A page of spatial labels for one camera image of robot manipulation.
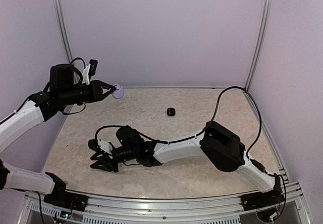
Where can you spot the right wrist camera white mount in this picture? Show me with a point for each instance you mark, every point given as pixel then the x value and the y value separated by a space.
pixel 100 146

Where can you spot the purple charging case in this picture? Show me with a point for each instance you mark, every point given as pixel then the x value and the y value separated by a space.
pixel 118 92

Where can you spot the right aluminium corner post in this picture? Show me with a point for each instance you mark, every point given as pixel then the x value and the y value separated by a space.
pixel 259 43

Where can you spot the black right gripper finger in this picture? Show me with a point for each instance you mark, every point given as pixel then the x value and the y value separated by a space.
pixel 101 165
pixel 99 155

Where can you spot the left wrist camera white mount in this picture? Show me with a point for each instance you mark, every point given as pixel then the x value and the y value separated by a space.
pixel 89 71

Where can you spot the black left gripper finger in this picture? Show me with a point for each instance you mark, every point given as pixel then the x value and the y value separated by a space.
pixel 106 94
pixel 107 87

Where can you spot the aluminium front rail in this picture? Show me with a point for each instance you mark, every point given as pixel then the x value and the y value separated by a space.
pixel 110 209

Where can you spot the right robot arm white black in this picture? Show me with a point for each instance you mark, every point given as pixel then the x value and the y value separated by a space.
pixel 220 145

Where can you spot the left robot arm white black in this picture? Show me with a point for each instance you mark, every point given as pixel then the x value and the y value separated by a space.
pixel 67 86

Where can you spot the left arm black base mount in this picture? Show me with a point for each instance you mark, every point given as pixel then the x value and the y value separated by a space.
pixel 62 198

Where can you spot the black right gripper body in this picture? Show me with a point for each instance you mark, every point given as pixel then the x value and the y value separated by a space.
pixel 113 166

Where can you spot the left aluminium corner post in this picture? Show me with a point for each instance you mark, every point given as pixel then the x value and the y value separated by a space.
pixel 62 29

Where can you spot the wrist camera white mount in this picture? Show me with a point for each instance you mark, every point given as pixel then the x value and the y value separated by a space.
pixel 89 71
pixel 100 146

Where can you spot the black charging case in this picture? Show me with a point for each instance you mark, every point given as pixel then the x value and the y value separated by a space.
pixel 171 112

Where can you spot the aluminium corner post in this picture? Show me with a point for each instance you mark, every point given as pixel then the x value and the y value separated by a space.
pixel 259 43
pixel 62 29

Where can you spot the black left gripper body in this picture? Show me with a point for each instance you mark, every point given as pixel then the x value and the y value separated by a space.
pixel 94 94

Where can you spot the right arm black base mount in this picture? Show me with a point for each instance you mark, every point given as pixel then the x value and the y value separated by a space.
pixel 259 199

